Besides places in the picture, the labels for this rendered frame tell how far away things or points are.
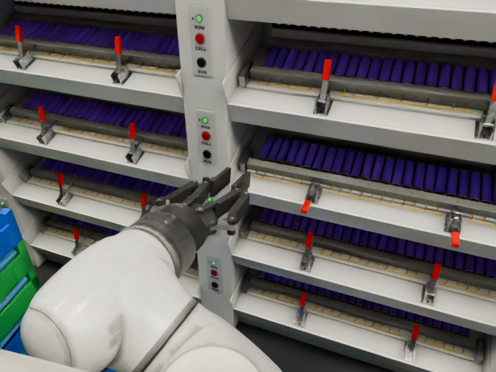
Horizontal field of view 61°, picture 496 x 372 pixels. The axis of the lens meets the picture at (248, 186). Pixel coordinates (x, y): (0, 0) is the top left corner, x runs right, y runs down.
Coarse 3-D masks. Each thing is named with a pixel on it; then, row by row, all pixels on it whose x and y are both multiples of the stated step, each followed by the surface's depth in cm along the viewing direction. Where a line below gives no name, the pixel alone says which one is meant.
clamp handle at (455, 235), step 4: (456, 220) 77; (452, 224) 77; (456, 224) 76; (452, 228) 76; (456, 228) 76; (452, 232) 74; (456, 232) 74; (452, 236) 74; (456, 236) 74; (452, 240) 73; (456, 240) 73; (452, 244) 72; (456, 244) 72
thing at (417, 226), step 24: (240, 144) 92; (240, 168) 94; (456, 168) 87; (264, 192) 90; (288, 192) 89; (336, 192) 87; (312, 216) 89; (336, 216) 86; (360, 216) 83; (384, 216) 82; (408, 216) 82; (432, 216) 81; (432, 240) 81; (480, 240) 77
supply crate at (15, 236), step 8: (0, 216) 85; (8, 216) 85; (0, 224) 89; (8, 224) 85; (16, 224) 87; (0, 232) 83; (8, 232) 85; (16, 232) 88; (0, 240) 84; (8, 240) 86; (16, 240) 88; (0, 248) 84; (8, 248) 86; (0, 256) 84
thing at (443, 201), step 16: (256, 160) 92; (256, 176) 91; (288, 176) 90; (304, 176) 88; (320, 176) 87; (336, 176) 87; (368, 192) 85; (384, 192) 83; (400, 192) 82; (416, 192) 82; (448, 208) 80; (464, 208) 79; (480, 208) 78
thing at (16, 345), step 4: (20, 328) 93; (16, 332) 98; (20, 332) 92; (16, 336) 92; (20, 336) 93; (12, 340) 90; (16, 340) 92; (20, 340) 93; (8, 344) 90; (12, 344) 91; (16, 344) 92; (20, 344) 93; (4, 348) 89; (8, 348) 90; (12, 348) 91; (16, 348) 92; (20, 348) 93; (24, 348) 95; (16, 352) 92; (20, 352) 93
